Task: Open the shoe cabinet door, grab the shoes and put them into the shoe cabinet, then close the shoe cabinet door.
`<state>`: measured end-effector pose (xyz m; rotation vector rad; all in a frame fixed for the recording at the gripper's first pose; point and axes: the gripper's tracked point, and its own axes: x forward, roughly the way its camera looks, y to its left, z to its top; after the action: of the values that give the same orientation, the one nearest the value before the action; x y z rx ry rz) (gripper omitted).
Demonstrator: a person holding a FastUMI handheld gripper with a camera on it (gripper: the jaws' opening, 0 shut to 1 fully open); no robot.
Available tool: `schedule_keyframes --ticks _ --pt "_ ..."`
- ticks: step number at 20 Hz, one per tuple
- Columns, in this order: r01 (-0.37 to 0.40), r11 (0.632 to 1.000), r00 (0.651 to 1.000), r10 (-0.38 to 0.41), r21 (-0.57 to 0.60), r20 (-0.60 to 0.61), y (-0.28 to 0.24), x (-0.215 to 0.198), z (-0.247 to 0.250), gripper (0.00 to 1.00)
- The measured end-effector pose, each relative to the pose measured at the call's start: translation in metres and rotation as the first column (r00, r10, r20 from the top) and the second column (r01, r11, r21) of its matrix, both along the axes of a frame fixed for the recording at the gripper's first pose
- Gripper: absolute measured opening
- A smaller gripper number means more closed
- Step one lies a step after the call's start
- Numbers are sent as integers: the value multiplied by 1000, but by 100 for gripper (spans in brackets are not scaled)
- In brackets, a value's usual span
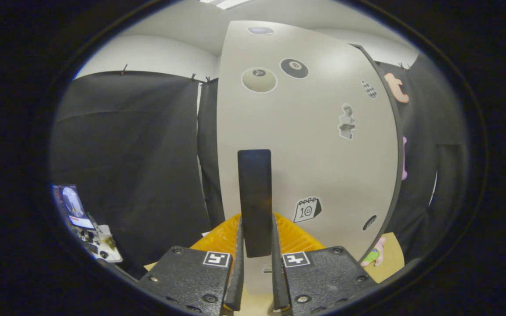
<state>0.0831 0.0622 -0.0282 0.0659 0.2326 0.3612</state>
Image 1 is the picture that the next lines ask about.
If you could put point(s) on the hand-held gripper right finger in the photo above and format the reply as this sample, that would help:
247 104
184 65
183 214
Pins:
279 285

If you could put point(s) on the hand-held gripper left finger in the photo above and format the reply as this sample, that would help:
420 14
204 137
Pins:
237 281

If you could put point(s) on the beige shoe cabinet door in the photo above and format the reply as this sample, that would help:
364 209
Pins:
323 166

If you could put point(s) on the grey shoe cabinet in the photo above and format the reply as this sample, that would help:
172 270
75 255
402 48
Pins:
399 145

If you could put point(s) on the green plush toy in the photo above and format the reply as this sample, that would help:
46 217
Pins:
371 256

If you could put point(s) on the black backdrop cloth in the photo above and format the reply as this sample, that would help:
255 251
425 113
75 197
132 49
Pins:
125 175

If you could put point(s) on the small display screen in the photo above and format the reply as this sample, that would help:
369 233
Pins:
73 204

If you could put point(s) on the long ceiling light panel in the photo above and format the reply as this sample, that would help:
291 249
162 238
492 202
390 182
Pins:
231 3

